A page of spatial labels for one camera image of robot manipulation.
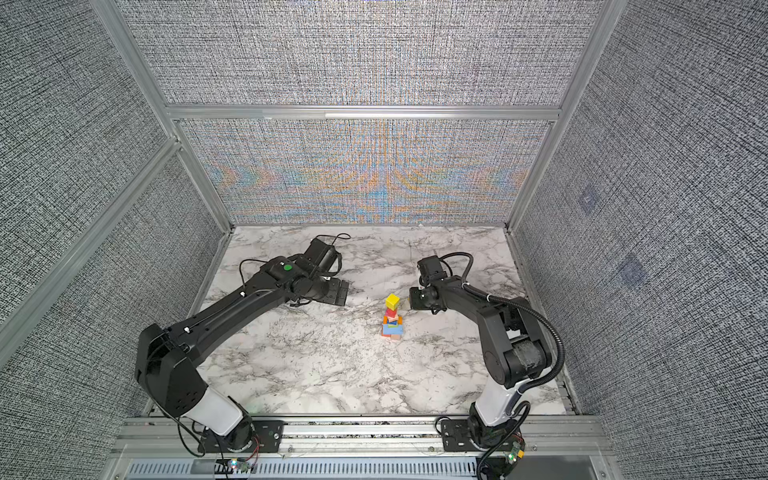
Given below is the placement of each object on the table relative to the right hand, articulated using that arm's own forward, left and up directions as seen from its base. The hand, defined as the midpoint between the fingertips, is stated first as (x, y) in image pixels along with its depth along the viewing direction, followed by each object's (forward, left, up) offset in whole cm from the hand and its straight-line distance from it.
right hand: (417, 299), depth 96 cm
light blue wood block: (-11, +8, 0) cm, 13 cm away
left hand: (-6, +24, +14) cm, 29 cm away
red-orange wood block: (-12, +10, -1) cm, 16 cm away
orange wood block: (-9, +6, +2) cm, 11 cm away
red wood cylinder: (-9, +9, +6) cm, 14 cm away
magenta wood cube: (-9, +8, +4) cm, 13 cm away
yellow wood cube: (-9, +8, +13) cm, 18 cm away
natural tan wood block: (-12, +7, -1) cm, 14 cm away
